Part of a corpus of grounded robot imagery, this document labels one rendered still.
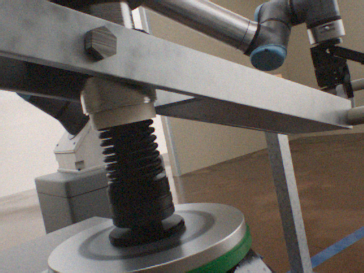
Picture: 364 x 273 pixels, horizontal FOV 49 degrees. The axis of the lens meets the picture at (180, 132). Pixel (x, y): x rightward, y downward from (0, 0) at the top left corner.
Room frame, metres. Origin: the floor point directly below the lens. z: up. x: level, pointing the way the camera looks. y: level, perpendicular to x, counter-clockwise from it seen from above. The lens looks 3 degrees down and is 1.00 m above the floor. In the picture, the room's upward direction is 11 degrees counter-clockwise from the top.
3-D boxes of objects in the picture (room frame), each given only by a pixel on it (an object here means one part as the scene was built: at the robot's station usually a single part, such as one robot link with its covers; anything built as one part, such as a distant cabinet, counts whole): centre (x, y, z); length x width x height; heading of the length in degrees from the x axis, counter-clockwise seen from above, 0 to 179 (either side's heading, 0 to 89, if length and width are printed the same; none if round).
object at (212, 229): (0.44, 0.06, 0.87); 0.21 x 0.21 x 0.01
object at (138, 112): (0.44, 0.06, 1.02); 0.07 x 0.07 x 0.04
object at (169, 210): (0.44, 0.06, 0.90); 0.07 x 0.07 x 0.01
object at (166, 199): (0.44, 0.06, 0.91); 0.07 x 0.07 x 0.01
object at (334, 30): (1.10, -0.44, 1.13); 0.10 x 0.09 x 0.05; 164
